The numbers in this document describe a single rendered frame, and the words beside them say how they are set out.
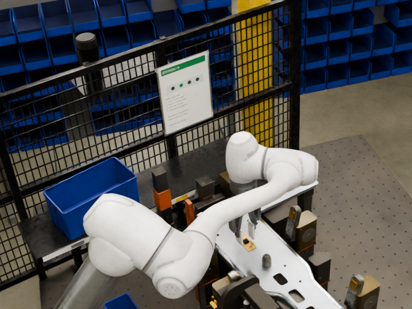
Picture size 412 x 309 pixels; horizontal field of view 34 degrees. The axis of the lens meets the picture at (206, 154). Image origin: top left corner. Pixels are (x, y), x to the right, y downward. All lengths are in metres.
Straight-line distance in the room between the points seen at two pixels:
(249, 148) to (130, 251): 0.60
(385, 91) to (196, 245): 3.53
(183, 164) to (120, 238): 1.10
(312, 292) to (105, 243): 0.83
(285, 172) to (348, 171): 1.17
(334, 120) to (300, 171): 2.68
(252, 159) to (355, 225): 0.93
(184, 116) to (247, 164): 0.64
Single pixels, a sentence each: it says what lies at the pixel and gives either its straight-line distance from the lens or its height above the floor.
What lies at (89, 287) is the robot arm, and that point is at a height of 1.42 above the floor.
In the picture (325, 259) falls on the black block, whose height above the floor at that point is 0.99.
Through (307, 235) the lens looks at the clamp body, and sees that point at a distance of 2.42.
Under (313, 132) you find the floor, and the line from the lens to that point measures 4.58.
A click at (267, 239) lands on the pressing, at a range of 2.39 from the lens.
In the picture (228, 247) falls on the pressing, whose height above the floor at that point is 1.00.
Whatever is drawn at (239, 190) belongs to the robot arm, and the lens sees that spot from 2.15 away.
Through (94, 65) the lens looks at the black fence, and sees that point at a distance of 2.36.
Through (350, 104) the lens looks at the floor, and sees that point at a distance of 4.88.
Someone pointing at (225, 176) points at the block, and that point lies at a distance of 2.56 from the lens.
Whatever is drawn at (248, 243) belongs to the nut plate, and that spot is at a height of 1.00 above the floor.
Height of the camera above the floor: 2.68
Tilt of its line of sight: 37 degrees down
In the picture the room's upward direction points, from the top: 5 degrees counter-clockwise
